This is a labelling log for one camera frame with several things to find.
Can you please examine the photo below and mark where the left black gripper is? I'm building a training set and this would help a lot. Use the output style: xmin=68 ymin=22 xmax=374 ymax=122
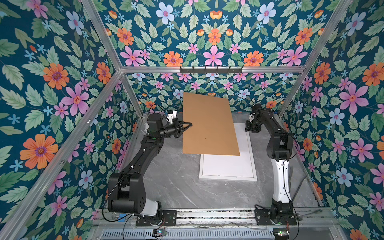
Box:
xmin=157 ymin=118 xmax=191 ymax=138

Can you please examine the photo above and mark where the brown cardboard backing board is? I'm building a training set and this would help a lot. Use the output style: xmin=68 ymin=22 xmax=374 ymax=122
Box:
xmin=183 ymin=93 xmax=240 ymax=156

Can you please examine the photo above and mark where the white picture frame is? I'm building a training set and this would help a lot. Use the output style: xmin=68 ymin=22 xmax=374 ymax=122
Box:
xmin=199 ymin=122 xmax=258 ymax=182

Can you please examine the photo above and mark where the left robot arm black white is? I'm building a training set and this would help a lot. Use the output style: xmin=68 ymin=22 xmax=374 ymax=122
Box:
xmin=107 ymin=113 xmax=193 ymax=219

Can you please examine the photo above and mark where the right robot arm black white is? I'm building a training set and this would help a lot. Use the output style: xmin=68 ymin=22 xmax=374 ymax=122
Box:
xmin=245 ymin=104 xmax=297 ymax=226

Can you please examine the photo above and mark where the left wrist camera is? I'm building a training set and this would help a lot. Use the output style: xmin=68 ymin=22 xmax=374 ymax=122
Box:
xmin=167 ymin=110 xmax=177 ymax=124

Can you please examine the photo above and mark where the black hook rail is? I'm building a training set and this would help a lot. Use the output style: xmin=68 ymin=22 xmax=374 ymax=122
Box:
xmin=179 ymin=66 xmax=243 ymax=75

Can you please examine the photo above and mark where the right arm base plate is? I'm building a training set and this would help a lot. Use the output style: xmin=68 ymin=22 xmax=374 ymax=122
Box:
xmin=254 ymin=209 xmax=298 ymax=226

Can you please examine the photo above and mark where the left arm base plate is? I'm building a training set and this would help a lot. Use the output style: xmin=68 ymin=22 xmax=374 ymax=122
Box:
xmin=136 ymin=210 xmax=178 ymax=227

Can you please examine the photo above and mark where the white cable duct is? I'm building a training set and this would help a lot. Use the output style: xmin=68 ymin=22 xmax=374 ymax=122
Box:
xmin=100 ymin=229 xmax=275 ymax=240

